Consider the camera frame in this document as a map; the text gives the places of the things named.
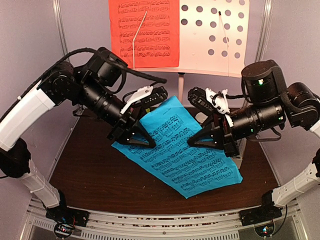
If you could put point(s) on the white metronome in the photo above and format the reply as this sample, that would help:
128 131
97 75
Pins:
241 146

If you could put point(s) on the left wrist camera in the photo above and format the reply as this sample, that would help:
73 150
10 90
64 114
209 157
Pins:
141 92

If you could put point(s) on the white and navy bowl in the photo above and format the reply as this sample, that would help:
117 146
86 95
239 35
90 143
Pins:
200 117

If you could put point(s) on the red sheet music page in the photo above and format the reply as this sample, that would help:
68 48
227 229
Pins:
146 33

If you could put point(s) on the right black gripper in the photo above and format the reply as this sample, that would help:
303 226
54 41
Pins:
216 138

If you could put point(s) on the blue felt sheet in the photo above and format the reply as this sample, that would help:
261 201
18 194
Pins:
188 170

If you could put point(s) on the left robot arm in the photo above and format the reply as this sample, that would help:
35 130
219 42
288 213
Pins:
80 85

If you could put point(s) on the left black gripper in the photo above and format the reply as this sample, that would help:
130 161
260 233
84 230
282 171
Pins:
128 123

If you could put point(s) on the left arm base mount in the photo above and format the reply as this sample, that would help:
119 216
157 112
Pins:
67 220

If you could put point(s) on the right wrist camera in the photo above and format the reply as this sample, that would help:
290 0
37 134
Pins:
250 85

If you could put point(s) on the aluminium front rail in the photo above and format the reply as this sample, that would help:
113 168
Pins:
219 225

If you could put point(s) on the pink music stand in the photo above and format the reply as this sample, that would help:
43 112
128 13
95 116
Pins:
212 37

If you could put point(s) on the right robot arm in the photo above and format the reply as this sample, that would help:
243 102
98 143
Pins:
289 129

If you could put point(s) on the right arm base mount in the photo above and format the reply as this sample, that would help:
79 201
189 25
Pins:
262 220

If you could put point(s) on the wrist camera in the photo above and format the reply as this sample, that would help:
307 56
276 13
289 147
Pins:
141 92
250 85

